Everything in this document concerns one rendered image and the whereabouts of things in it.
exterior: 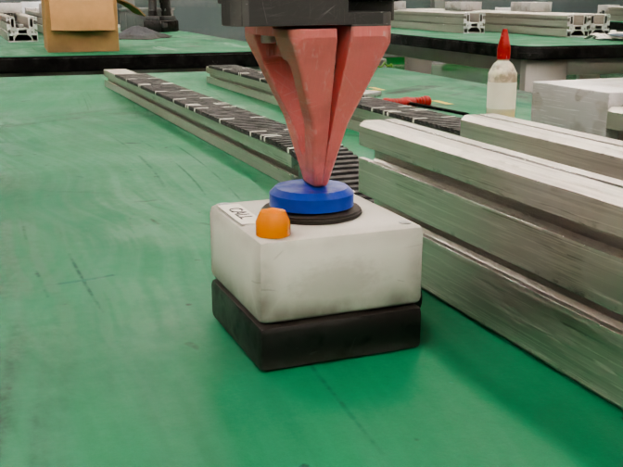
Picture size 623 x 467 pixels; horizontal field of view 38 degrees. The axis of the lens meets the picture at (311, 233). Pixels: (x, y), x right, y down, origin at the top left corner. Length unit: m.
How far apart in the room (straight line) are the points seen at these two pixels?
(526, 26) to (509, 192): 3.51
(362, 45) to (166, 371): 0.17
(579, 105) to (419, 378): 0.34
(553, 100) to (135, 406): 0.44
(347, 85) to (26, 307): 0.22
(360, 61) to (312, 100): 0.03
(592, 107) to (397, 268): 0.30
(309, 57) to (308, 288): 0.10
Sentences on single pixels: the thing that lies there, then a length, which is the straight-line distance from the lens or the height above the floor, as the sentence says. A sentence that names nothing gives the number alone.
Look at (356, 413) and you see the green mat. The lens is 0.37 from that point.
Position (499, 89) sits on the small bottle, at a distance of 1.20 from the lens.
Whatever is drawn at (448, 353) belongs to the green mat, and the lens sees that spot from 0.43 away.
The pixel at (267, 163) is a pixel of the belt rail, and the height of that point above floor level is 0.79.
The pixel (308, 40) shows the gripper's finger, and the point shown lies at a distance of 0.38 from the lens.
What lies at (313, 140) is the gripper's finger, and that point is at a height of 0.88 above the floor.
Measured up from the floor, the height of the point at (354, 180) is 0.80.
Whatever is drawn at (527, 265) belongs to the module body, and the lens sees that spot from 0.42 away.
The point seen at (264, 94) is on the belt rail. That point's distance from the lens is 1.42.
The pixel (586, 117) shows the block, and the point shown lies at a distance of 0.69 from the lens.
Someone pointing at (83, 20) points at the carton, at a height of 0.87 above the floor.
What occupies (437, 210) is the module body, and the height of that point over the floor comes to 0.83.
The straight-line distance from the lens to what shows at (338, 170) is 0.73.
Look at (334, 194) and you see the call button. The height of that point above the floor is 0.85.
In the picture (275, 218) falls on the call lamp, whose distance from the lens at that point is 0.39.
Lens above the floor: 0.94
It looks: 15 degrees down
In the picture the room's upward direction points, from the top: straight up
